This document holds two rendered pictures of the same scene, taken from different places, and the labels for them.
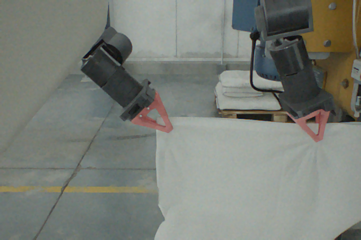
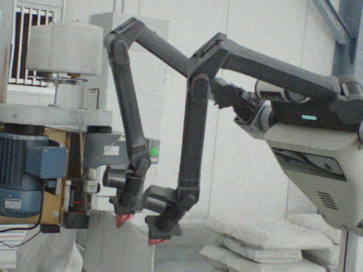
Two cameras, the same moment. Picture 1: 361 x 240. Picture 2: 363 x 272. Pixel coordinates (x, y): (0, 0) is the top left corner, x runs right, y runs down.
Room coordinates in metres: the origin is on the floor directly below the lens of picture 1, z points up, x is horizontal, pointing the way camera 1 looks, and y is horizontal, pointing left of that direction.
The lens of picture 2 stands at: (1.62, 1.88, 1.48)
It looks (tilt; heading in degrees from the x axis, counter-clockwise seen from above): 3 degrees down; 240
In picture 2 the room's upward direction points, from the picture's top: 5 degrees clockwise
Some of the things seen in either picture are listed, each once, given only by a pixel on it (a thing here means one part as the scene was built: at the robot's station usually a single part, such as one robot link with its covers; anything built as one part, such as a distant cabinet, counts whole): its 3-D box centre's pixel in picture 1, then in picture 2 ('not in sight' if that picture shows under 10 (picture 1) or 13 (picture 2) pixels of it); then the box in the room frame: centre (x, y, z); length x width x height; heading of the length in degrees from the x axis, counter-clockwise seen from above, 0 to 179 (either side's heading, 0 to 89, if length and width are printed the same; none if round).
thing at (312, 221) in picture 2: not in sight; (326, 228); (-2.29, -2.49, 0.56); 0.67 x 0.43 x 0.15; 90
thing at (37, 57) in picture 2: not in sight; (48, 49); (0.78, -0.55, 1.61); 0.15 x 0.14 x 0.17; 90
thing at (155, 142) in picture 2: not in sight; (149, 150); (0.41, -0.44, 1.29); 0.08 x 0.05 x 0.09; 90
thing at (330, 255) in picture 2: not in sight; (341, 250); (-2.26, -2.27, 0.44); 0.68 x 0.44 x 0.15; 0
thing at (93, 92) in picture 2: not in sight; (91, 106); (-0.87, -4.08, 1.34); 0.24 x 0.04 x 0.32; 90
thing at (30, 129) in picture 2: not in sight; (24, 128); (0.93, -0.28, 1.35); 0.12 x 0.12 x 0.04
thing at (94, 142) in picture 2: not in sight; (98, 164); (0.56, -0.56, 1.21); 0.30 x 0.25 x 0.30; 90
